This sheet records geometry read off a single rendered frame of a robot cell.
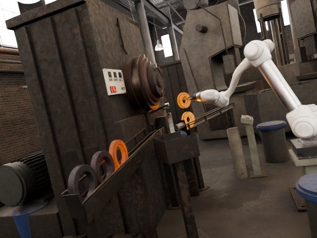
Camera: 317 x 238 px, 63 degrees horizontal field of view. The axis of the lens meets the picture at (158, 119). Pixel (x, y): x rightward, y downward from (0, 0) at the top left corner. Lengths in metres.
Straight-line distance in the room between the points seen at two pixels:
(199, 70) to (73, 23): 3.25
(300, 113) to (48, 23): 1.78
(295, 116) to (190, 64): 3.24
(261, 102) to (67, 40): 2.87
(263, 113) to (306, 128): 2.20
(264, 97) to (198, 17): 1.85
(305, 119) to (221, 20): 3.16
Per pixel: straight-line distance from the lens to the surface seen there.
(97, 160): 1.33
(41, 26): 2.12
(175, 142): 1.52
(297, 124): 1.86
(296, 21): 5.63
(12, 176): 2.59
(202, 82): 4.81
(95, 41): 1.86
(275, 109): 4.08
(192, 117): 2.58
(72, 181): 1.18
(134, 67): 2.02
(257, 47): 1.90
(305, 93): 4.25
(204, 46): 4.80
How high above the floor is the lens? 0.97
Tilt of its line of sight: 4 degrees down
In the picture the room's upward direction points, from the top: 12 degrees counter-clockwise
